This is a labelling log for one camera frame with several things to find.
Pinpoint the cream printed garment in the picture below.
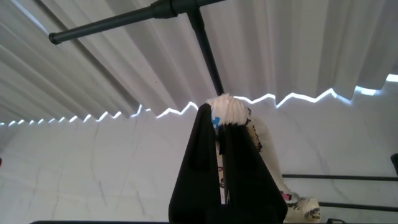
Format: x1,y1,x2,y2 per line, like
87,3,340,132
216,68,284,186
205,93,322,223

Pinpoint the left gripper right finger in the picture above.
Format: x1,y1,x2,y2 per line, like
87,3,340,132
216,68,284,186
218,123,289,223

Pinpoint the white curtain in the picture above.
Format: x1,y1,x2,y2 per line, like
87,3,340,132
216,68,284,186
0,0,398,126

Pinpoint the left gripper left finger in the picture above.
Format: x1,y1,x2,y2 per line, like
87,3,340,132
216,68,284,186
168,103,223,223

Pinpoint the black clothes rack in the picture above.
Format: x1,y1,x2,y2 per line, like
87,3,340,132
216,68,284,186
49,0,398,213

